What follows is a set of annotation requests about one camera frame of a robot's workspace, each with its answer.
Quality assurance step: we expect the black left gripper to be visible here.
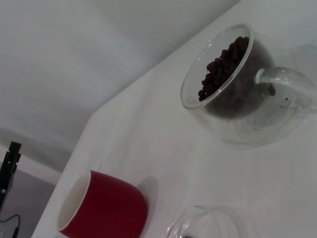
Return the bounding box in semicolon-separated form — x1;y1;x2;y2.
0;141;22;209

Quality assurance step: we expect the double-wall glass cup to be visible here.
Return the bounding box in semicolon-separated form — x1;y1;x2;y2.
180;23;317;147

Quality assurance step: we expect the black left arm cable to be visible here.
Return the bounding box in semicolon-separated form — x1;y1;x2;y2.
0;214;21;238

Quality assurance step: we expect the red ceramic mug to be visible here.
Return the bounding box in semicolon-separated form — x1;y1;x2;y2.
57;170;149;238

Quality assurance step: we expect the clear glass dish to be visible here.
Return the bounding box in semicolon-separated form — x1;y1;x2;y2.
165;204;250;238

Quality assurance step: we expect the coffee bean heap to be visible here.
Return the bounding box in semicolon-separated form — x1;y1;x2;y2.
198;36;277;119

